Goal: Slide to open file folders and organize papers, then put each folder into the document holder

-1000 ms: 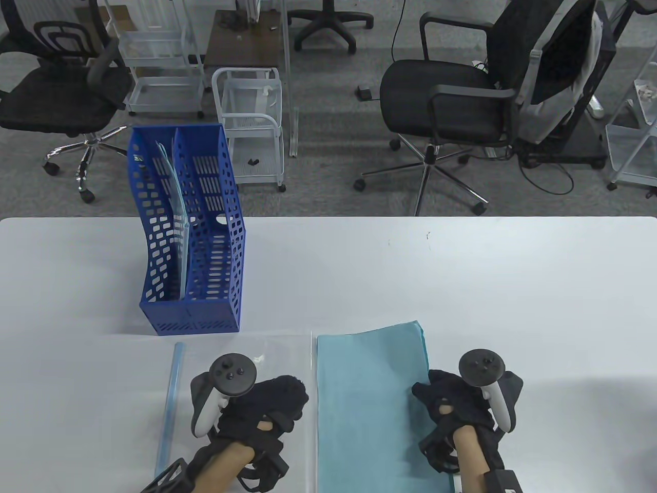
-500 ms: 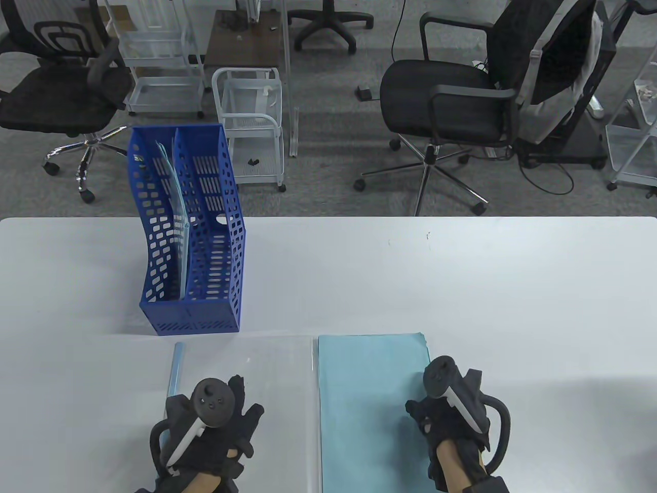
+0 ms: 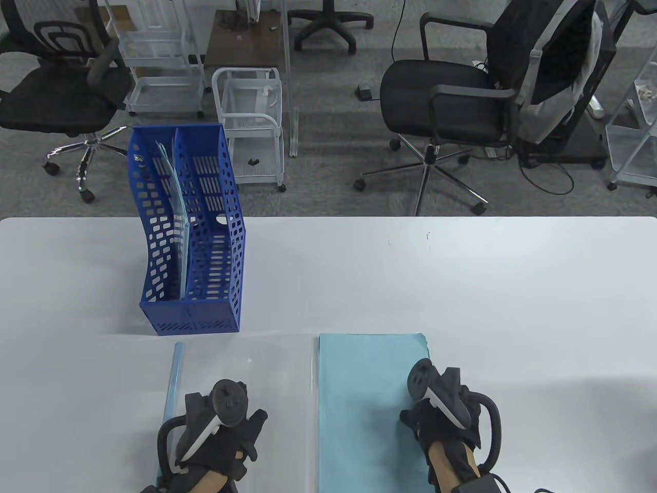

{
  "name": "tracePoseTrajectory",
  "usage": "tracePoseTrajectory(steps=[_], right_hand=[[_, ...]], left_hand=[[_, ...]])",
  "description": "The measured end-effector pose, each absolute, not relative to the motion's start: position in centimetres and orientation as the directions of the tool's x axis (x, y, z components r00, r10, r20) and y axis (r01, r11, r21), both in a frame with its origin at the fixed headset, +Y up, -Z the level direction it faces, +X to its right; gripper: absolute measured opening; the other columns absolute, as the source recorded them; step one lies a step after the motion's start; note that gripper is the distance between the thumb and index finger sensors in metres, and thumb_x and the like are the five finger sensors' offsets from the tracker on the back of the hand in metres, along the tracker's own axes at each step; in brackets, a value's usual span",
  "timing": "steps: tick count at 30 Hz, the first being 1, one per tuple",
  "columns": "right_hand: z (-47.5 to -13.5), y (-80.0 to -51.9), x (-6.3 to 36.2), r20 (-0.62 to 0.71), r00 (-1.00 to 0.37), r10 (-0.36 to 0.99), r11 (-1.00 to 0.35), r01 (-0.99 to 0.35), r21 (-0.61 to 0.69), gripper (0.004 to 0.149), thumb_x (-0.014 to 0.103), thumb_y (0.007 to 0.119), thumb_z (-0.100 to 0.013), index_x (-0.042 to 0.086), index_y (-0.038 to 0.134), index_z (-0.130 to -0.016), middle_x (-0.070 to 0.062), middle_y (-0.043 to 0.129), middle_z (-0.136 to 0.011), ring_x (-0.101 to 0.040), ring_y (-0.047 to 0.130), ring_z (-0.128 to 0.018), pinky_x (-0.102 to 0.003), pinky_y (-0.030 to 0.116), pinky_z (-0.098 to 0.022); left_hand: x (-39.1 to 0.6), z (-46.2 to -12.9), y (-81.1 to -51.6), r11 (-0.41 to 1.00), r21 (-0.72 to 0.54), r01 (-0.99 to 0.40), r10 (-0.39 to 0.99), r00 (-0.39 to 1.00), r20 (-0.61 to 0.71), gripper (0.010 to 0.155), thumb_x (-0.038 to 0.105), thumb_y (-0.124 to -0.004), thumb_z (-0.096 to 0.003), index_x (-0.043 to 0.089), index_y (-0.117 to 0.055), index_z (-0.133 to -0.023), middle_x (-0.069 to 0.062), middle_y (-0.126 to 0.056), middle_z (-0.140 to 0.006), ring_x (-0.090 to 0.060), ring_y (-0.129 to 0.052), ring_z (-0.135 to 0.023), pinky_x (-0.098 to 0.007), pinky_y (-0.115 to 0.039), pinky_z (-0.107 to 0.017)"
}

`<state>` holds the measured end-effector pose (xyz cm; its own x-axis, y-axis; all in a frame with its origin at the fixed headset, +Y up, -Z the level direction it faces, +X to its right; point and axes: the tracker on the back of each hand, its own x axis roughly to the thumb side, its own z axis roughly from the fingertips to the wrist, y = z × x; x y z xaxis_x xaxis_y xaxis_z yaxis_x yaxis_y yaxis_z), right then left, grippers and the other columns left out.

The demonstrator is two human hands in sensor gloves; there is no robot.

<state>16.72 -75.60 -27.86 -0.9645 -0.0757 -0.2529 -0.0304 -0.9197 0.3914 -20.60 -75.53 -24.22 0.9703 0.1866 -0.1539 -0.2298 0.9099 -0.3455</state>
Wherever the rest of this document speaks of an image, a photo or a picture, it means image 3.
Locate clear plastic folder blue spine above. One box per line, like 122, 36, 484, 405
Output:
156, 341, 317, 493

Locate person's right forearm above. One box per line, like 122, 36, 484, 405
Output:
428, 441, 483, 493

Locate small white rolling cart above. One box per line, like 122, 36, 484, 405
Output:
211, 67, 287, 194

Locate black white right hand controller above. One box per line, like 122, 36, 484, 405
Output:
407, 358, 502, 469

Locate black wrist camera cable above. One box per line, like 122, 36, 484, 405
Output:
493, 475, 563, 493

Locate tall white rolling cart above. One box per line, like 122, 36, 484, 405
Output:
96, 0, 207, 120

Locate brown wooden board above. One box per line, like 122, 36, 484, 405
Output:
204, 9, 289, 71

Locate clear folders with papers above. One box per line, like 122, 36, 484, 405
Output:
156, 141, 194, 301

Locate person's left hand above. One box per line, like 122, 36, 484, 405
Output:
175, 392, 269, 482

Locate black armrest office chair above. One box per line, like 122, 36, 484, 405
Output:
353, 0, 581, 217

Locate black white hand controller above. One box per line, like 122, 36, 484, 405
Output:
407, 358, 502, 469
156, 379, 251, 476

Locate black floor cable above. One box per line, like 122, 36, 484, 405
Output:
517, 149, 575, 196

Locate grey black jacket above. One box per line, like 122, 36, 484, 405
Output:
487, 0, 617, 145

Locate black wheeled stand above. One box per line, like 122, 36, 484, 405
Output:
513, 15, 617, 169

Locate light blue paper sheet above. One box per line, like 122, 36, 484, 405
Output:
318, 333, 432, 493

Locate clear acrylic post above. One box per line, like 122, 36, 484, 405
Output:
280, 0, 300, 158

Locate blue plastic file organizer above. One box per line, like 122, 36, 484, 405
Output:
128, 123, 246, 336

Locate black office chair base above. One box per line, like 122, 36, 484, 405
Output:
286, 0, 375, 55

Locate black white left hand controller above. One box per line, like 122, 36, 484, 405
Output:
156, 379, 251, 476

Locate black mesh office chair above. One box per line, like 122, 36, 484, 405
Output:
0, 0, 135, 204

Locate person's right hand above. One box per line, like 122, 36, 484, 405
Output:
399, 395, 484, 453

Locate white metal rack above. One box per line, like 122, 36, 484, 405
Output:
605, 0, 657, 199

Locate person's left forearm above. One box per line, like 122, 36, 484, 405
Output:
186, 469, 231, 493

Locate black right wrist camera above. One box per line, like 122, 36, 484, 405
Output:
452, 475, 510, 493

